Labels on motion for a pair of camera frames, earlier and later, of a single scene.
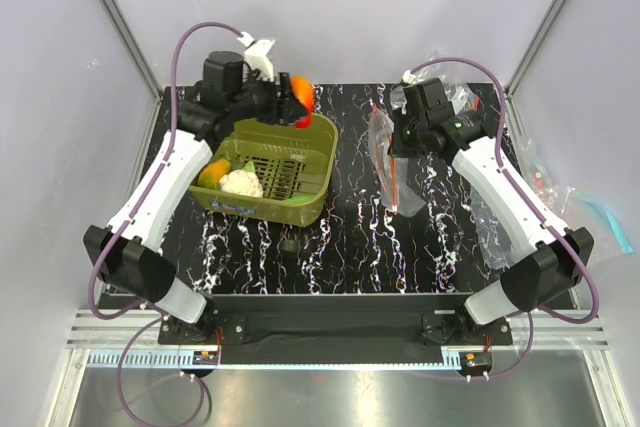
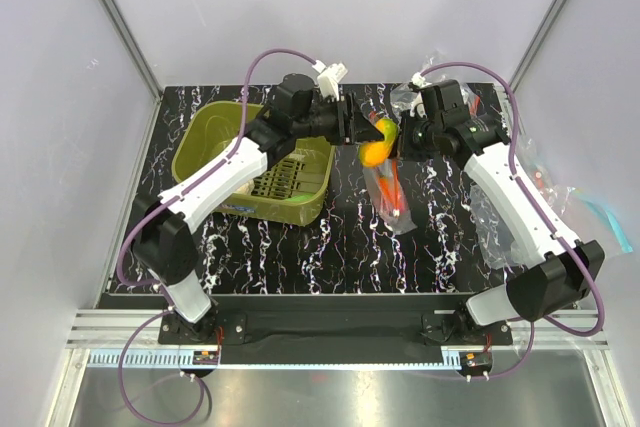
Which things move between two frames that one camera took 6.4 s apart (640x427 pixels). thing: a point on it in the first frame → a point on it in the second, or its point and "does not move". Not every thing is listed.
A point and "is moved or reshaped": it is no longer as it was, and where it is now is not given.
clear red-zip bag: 397,193 is moved or reshaped
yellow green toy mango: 210,175 is moved or reshaped
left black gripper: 285,108 → 352,128
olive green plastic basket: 293,164 does not move
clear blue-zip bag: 568,198 does not move
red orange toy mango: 303,89 is moved or reshaped
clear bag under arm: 491,230 does not move
